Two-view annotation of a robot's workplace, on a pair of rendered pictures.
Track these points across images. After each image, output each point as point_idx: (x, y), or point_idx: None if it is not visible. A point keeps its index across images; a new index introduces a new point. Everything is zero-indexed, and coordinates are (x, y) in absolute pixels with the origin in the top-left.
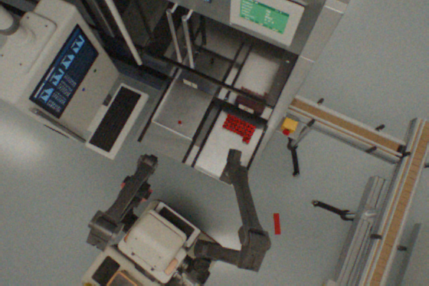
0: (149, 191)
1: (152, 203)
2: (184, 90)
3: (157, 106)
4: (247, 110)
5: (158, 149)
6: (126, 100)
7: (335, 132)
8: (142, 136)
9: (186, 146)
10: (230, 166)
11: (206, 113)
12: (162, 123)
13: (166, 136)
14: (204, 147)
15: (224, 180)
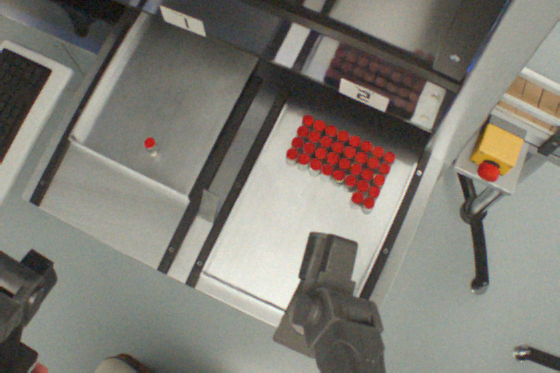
0: (33, 372)
1: (105, 367)
2: (169, 46)
3: (87, 98)
4: (366, 102)
5: (88, 230)
6: (11, 85)
7: None
8: (44, 190)
9: (172, 219)
10: (313, 303)
11: (235, 113)
12: (102, 149)
13: (112, 187)
14: (230, 224)
15: (290, 344)
